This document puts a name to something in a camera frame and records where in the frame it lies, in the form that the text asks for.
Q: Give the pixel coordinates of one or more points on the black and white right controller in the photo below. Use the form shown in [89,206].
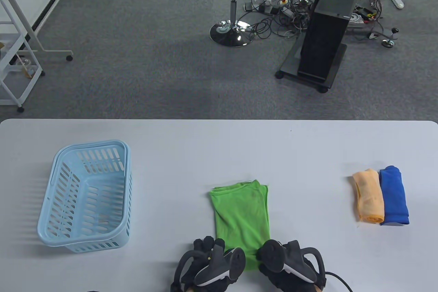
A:
[272,254]

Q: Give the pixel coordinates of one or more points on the person's left hand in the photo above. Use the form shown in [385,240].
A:
[205,242]

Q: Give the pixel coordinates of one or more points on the green towel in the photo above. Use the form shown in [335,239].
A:
[239,216]

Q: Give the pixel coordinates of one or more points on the black and white controller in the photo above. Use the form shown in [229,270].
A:
[272,254]
[232,261]

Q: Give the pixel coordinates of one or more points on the small stand with black knob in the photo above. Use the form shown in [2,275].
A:
[386,42]

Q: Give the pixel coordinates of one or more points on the black and white left controller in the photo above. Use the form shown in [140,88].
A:
[232,261]

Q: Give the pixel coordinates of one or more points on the person's right hand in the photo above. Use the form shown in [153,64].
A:
[277,281]

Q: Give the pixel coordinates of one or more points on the blue rectangular towel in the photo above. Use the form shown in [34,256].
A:
[395,196]

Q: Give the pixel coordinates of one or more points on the orange towel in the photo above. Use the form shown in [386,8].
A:
[369,196]

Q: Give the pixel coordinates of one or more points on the black wheeled cart base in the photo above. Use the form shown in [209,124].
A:
[287,66]

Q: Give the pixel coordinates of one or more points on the white metal shelf rack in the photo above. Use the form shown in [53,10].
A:
[32,88]

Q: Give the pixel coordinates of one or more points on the black computer tower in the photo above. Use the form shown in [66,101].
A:
[323,42]

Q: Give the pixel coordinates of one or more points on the light blue plastic basket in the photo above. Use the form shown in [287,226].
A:
[49,239]

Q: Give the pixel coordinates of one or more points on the grey power strip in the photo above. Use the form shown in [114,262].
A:
[255,6]

